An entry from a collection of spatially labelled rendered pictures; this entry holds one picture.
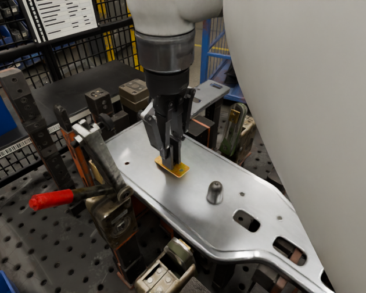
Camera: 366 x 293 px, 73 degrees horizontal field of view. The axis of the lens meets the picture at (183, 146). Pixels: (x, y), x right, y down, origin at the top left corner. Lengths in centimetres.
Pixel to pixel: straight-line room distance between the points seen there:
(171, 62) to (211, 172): 29
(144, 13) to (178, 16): 4
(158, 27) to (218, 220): 35
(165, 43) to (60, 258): 69
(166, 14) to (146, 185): 34
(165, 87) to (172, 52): 6
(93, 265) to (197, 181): 42
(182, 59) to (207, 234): 31
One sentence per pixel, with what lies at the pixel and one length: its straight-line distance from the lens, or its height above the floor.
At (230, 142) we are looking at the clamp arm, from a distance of 62.
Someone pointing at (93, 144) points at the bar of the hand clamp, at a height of 120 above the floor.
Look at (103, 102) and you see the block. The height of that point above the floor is 106.
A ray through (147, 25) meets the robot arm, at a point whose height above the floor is 132.
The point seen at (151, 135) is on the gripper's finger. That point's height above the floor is 113.
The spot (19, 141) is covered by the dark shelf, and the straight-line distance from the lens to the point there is 73.
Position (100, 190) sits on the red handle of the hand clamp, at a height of 109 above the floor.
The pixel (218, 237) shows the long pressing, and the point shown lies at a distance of 48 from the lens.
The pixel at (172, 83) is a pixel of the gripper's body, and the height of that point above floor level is 124.
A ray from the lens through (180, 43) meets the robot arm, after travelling 37.
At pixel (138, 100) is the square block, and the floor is 104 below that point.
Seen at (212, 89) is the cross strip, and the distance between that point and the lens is 87.
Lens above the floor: 143
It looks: 43 degrees down
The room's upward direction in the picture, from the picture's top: straight up
